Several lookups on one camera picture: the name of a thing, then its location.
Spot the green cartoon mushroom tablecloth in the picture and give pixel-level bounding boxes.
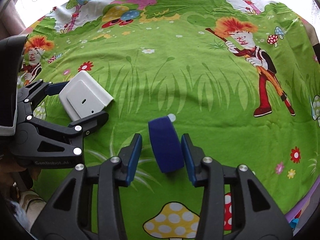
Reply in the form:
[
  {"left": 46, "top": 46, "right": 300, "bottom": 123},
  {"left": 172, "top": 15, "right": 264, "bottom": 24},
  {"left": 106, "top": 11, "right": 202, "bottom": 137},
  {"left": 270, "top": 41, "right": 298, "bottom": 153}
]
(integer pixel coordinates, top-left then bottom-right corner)
[{"left": 18, "top": 0, "right": 319, "bottom": 239}]

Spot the striped beige cushion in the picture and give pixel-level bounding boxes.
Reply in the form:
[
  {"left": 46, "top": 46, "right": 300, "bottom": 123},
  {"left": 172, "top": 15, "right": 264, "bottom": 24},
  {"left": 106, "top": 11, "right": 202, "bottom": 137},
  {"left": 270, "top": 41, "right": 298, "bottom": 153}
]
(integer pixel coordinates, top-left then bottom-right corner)
[{"left": 12, "top": 190, "right": 46, "bottom": 231}]

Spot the person's left hand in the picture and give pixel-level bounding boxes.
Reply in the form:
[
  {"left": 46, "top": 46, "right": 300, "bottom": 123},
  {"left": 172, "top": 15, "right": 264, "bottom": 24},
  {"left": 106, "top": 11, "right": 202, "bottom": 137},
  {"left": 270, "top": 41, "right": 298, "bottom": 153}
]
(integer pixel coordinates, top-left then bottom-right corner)
[{"left": 1, "top": 154, "right": 41, "bottom": 198}]

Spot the purple white storage box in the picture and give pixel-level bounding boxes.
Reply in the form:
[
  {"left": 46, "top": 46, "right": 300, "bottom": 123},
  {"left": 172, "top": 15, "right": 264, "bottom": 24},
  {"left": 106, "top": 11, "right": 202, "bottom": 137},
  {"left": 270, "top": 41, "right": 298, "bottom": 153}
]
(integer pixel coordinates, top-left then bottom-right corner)
[{"left": 290, "top": 191, "right": 319, "bottom": 235}]

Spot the white wall switch plate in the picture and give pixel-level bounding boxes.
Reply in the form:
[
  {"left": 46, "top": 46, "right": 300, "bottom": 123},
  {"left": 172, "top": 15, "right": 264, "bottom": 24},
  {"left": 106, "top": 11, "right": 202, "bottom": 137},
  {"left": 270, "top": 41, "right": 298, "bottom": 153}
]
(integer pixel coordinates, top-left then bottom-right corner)
[{"left": 59, "top": 70, "right": 114, "bottom": 121}]

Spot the dark blue velvet case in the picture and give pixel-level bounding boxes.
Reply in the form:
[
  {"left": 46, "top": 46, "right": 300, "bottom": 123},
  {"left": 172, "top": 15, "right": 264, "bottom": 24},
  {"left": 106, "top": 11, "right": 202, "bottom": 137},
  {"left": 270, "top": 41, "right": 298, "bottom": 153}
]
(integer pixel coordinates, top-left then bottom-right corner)
[{"left": 148, "top": 116, "right": 184, "bottom": 173}]

